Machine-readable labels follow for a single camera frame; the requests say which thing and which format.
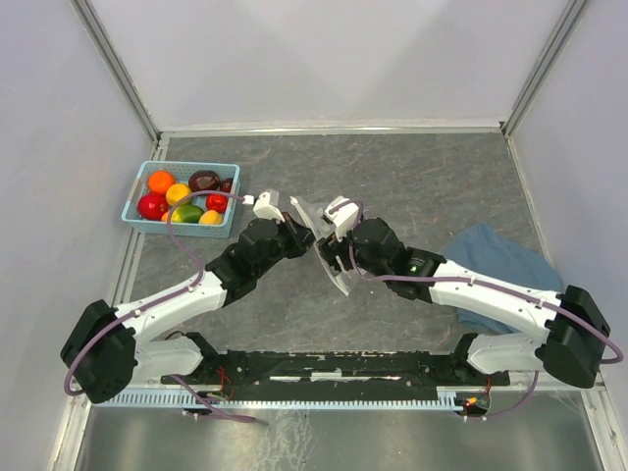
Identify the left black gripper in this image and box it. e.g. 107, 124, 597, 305
254, 210, 319, 277

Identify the clear zip top bag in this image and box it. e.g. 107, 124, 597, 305
289, 196, 356, 296

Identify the red bell pepper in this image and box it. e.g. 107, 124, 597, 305
205, 194, 229, 214

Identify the dark purple fruit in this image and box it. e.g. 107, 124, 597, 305
187, 170, 222, 192

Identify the yellow orange round fruit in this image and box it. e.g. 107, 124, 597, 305
165, 183, 191, 207

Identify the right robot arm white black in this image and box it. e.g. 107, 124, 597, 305
317, 215, 623, 389

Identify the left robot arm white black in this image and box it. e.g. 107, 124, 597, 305
60, 218, 315, 404

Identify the small yellow fruit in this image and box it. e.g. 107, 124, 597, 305
198, 210, 224, 226

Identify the small dark red fruit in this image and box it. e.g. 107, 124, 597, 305
220, 179, 234, 193

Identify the green yellow mango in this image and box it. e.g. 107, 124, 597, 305
161, 204, 205, 224

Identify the light blue plastic basket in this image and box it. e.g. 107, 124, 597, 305
122, 161, 240, 238

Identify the red apple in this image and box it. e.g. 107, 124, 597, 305
136, 192, 169, 221

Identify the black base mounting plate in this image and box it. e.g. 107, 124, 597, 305
166, 331, 510, 403

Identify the blue cloth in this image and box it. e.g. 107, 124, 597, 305
444, 221, 564, 336

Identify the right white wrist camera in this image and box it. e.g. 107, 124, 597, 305
323, 196, 362, 239

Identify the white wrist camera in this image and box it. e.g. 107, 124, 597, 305
323, 196, 362, 239
242, 189, 285, 223

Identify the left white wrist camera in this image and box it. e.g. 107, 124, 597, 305
242, 189, 285, 223

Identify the light blue cable duct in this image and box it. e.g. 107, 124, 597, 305
99, 388, 462, 412

